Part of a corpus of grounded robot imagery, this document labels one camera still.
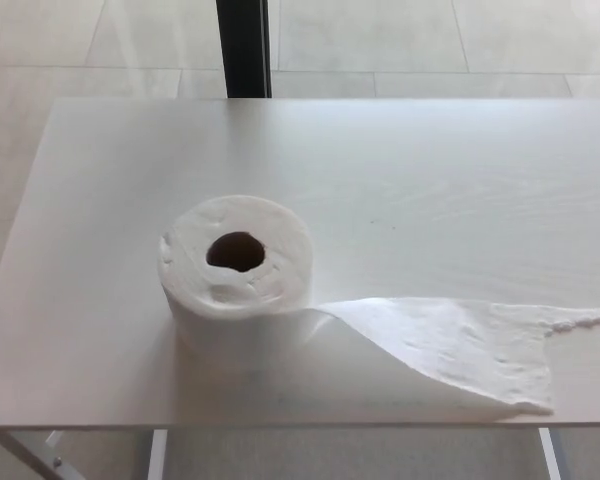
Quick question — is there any white metal table leg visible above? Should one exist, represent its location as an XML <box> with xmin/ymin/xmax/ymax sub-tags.
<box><xmin>146</xmin><ymin>428</ymin><xmax>169</xmax><ymax>480</ymax></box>
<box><xmin>538</xmin><ymin>427</ymin><xmax>562</xmax><ymax>480</ymax></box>

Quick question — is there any grey diagonal table brace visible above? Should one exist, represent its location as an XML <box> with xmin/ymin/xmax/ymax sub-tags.
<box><xmin>0</xmin><ymin>427</ymin><xmax>67</xmax><ymax>480</ymax></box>

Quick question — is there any black vertical frame post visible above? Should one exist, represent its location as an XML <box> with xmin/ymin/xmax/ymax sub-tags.
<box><xmin>215</xmin><ymin>0</ymin><xmax>274</xmax><ymax>100</ymax></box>

